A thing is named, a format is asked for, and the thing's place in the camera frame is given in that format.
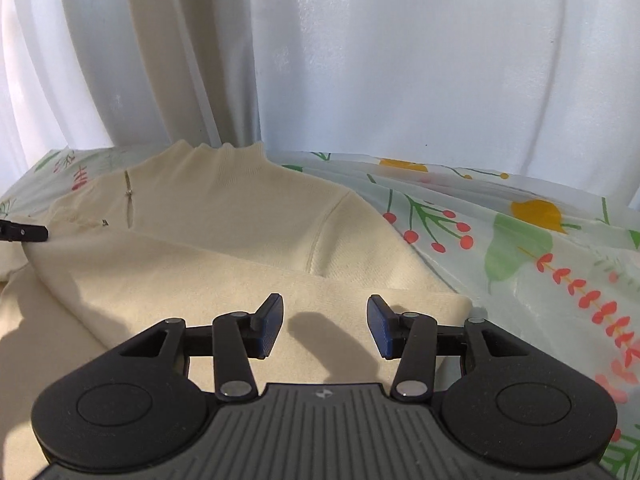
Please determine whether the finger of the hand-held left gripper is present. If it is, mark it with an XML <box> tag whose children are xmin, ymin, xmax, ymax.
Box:
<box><xmin>0</xmin><ymin>217</ymin><xmax>50</xmax><ymax>244</ymax></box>

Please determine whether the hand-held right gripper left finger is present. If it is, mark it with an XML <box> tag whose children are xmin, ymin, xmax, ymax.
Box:
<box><xmin>118</xmin><ymin>293</ymin><xmax>285</xmax><ymax>401</ymax></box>

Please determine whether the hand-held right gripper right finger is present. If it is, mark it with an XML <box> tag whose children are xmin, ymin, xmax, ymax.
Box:
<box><xmin>367</xmin><ymin>294</ymin><xmax>522</xmax><ymax>402</ymax></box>

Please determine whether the cream knit sweater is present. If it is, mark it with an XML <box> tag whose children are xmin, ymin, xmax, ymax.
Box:
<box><xmin>0</xmin><ymin>141</ymin><xmax>474</xmax><ymax>480</ymax></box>

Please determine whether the floral printed bed sheet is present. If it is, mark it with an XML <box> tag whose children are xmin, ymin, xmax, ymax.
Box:
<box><xmin>0</xmin><ymin>146</ymin><xmax>640</xmax><ymax>480</ymax></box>

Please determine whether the cream curtain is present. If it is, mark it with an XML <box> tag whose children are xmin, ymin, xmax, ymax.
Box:
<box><xmin>121</xmin><ymin>0</ymin><xmax>259</xmax><ymax>150</ymax></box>

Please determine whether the white sheer curtain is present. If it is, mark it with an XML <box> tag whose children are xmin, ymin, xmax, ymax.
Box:
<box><xmin>0</xmin><ymin>0</ymin><xmax>640</xmax><ymax>201</ymax></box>

